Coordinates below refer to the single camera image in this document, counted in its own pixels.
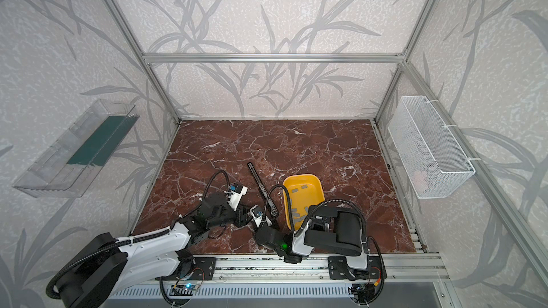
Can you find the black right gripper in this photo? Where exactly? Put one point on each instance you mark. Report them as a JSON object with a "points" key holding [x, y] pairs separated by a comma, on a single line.
{"points": [[265, 223]]}

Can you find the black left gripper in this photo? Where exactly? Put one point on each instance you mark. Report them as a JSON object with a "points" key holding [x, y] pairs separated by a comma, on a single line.
{"points": [[240, 214]]}

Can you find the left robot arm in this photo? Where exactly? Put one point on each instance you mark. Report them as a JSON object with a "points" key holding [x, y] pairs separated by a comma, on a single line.
{"points": [[108, 265]]}

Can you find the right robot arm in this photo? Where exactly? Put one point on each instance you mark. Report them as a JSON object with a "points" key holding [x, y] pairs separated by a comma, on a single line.
{"points": [[341, 231]]}

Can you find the yellow plastic tray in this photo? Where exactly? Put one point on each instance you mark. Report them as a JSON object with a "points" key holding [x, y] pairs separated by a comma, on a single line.
{"points": [[298, 198]]}

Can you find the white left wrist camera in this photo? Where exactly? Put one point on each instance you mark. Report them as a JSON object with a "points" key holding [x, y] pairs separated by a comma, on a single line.
{"points": [[236, 193]]}

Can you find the white slotted cable duct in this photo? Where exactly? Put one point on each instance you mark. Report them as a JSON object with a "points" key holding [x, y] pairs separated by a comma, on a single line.
{"points": [[261, 290]]}

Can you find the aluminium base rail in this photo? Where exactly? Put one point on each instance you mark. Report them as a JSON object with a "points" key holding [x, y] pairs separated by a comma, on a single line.
{"points": [[265, 268]]}

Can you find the white wire wall basket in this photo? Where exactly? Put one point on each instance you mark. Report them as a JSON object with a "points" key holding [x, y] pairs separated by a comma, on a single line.
{"points": [[434, 161]]}

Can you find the clear plastic wall bin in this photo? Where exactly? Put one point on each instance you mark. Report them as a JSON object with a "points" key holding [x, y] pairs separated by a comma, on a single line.
{"points": [[70, 165]]}

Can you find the aluminium frame crossbar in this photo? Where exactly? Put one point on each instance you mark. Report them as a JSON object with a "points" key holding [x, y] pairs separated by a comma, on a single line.
{"points": [[273, 58]]}

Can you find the aluminium frame corner post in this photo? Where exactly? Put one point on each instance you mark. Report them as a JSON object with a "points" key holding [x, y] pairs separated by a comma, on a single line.
{"points": [[124, 27]]}

